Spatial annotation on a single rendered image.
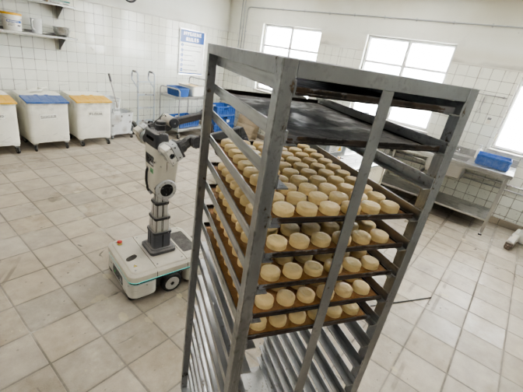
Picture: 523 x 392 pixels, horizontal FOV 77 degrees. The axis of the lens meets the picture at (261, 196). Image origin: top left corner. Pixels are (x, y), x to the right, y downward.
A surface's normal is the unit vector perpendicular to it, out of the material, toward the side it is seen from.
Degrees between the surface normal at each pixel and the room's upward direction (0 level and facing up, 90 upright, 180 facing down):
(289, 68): 90
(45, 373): 0
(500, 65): 90
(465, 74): 90
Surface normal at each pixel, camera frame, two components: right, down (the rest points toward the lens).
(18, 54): 0.76, 0.37
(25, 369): 0.15, -0.90
